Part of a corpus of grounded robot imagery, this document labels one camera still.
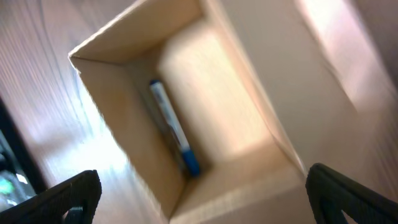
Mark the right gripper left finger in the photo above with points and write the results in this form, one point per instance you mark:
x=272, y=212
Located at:
x=73, y=201

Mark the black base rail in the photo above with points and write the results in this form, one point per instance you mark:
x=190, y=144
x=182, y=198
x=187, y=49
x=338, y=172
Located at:
x=20, y=175

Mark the blue whiteboard marker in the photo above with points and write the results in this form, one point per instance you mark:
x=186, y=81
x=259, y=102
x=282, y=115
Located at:
x=171, y=119

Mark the open cardboard box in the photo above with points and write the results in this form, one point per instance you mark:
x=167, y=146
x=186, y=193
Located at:
x=262, y=89

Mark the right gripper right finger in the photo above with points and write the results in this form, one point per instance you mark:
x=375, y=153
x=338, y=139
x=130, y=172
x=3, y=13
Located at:
x=333, y=195

